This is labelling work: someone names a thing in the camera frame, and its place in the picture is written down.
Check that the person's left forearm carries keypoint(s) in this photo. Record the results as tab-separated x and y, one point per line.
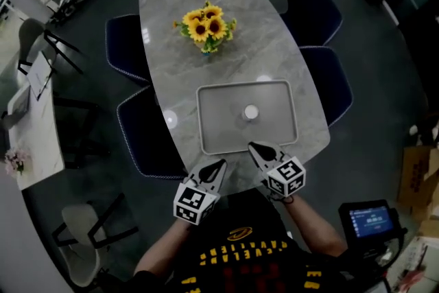
161	247

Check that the person's dark printed jersey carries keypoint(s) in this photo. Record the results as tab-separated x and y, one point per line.
240	271

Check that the black framed glass entrance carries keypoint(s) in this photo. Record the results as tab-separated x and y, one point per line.
422	44

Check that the black wristband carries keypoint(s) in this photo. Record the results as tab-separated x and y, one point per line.
289	199

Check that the black tablet monitor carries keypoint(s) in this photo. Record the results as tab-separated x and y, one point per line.
370	221

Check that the small white cup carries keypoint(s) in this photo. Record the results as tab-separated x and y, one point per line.
250	112

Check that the sunflower bouquet in vase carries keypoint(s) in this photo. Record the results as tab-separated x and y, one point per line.
205	27

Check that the clipboard with white paper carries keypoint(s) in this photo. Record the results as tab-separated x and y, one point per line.
39	75

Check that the black folded trolley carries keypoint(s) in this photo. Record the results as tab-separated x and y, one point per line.
77	0

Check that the dark blue upholstered chair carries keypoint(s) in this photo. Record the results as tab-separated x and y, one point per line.
312	13
329	85
147	137
125	44

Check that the pink flower bunch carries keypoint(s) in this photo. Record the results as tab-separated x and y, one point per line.
15	161

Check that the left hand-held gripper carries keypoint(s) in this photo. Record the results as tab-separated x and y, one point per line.
195	204

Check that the person's right forearm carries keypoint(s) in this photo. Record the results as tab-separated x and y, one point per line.
312	226

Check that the black metal table frame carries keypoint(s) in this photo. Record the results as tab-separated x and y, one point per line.
92	134

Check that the printed cardboard box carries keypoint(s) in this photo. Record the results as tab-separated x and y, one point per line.
416	178

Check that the grey rectangular tray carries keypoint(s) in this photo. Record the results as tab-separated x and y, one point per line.
219	120

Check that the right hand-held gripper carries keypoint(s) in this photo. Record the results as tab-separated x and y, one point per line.
286	178

